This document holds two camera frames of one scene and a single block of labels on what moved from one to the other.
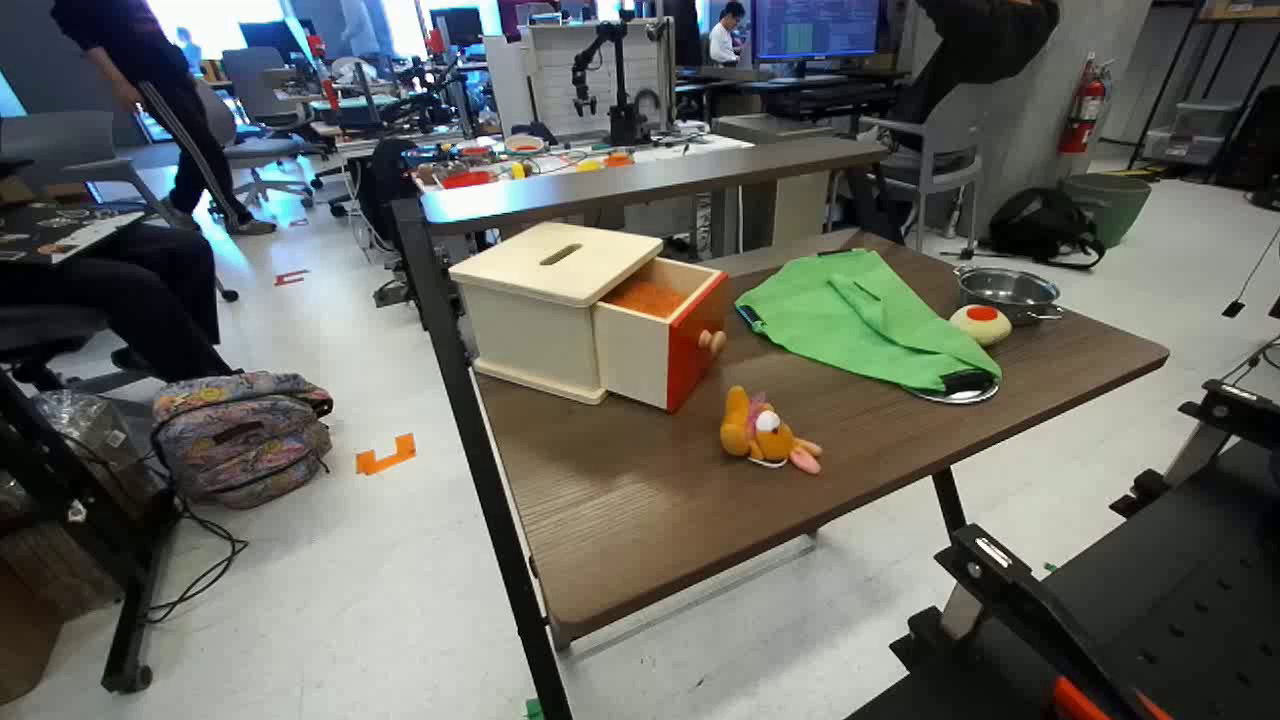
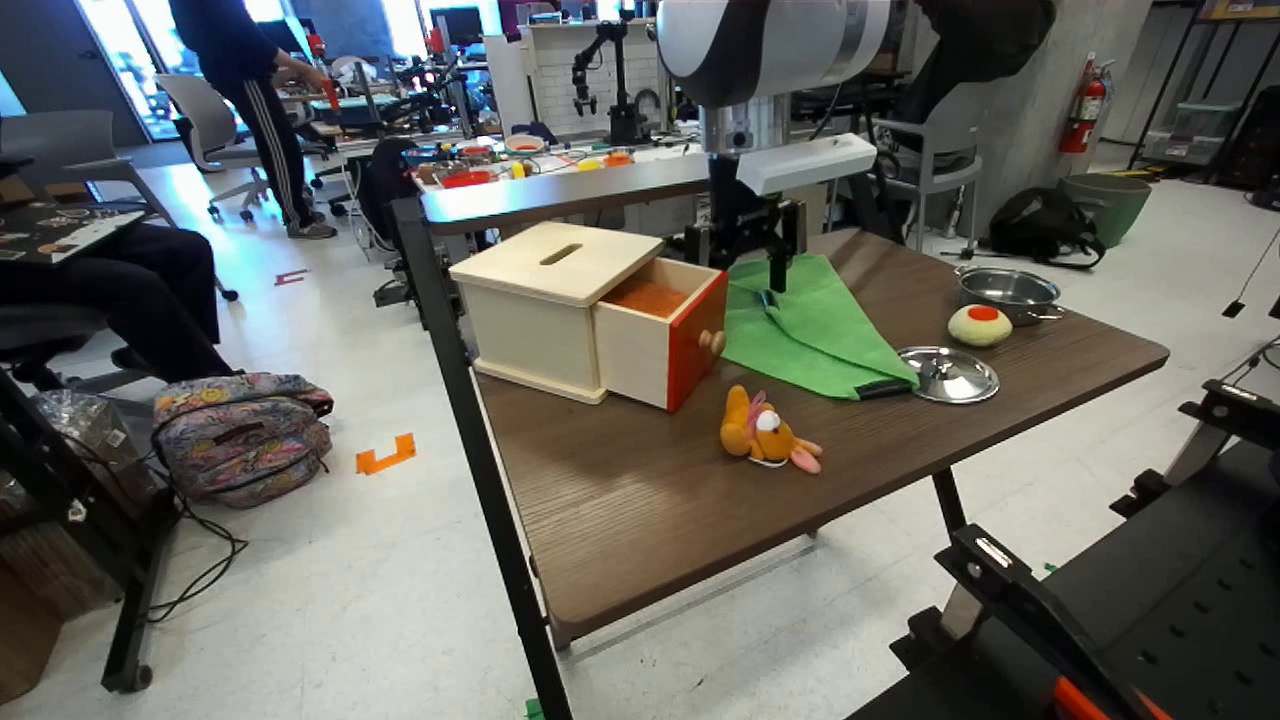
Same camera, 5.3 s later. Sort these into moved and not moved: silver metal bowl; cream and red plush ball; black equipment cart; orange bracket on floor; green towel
Moved: green towel
Not moved: cream and red plush ball; silver metal bowl; black equipment cart; orange bracket on floor
